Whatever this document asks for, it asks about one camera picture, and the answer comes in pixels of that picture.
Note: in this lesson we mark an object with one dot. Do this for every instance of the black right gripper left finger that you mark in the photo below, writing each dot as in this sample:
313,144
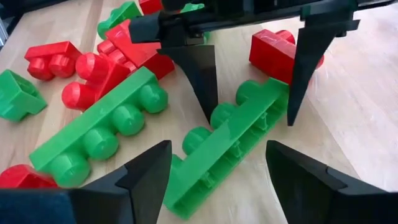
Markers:
124,199

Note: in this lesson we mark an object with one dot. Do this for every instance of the red four-stud building block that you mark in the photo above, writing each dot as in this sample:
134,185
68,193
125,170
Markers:
136,49

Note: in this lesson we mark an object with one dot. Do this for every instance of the green two-stud building block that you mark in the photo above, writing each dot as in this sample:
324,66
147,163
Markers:
191,7
18,99
121,15

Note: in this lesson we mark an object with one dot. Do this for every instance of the green four-stud building block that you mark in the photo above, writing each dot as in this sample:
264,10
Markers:
93,115
217,146

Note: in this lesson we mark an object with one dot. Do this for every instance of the red two-stud building block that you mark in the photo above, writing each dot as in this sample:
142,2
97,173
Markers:
21,177
49,49
102,77
270,53
150,5

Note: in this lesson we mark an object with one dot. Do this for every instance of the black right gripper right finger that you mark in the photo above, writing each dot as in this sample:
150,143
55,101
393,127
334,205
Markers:
326,202

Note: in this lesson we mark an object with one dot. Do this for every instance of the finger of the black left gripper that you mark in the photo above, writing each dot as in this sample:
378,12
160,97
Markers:
311,46
202,71

